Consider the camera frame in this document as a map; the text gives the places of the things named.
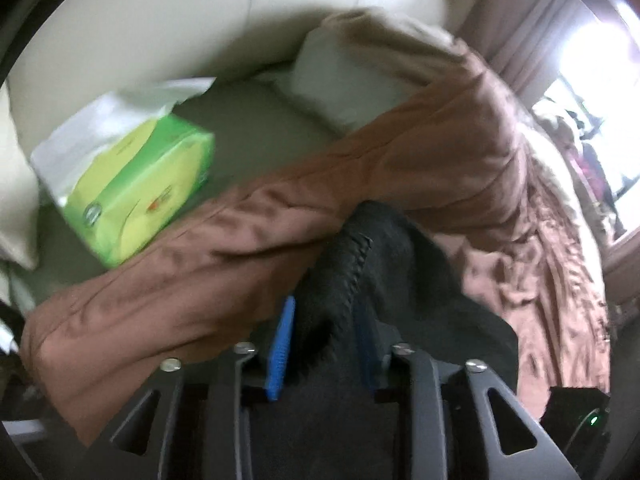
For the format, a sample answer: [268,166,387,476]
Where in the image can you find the beige plush toy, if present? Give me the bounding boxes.
[532,100,577,137]

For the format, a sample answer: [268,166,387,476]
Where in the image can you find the pink curtain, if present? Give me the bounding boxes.
[457,0,597,112]

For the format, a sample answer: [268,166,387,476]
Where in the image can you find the green tissue pack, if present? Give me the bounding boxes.
[30,77,217,269]

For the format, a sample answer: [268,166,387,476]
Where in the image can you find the cream leather headboard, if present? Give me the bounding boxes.
[10,0,482,162]

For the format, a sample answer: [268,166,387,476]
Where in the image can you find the black pants with white drawstring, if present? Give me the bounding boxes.
[245,200,522,480]

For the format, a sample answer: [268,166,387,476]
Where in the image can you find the cream duvet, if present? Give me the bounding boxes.
[530,130,608,311]

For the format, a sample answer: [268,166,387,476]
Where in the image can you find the brown blanket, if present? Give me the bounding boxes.
[20,10,614,449]

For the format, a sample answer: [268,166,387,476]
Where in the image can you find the grey green bedsheet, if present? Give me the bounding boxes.
[40,80,347,282]

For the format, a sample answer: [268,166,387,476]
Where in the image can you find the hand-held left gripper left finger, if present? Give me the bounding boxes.
[90,295,298,480]

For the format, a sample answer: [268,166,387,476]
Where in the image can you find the white pillow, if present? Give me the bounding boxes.
[252,27,437,134]

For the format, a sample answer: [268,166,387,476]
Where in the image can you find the pink cloth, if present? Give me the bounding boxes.
[575,150,617,197]

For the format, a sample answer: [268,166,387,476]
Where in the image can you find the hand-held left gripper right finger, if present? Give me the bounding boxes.
[352,300,581,480]

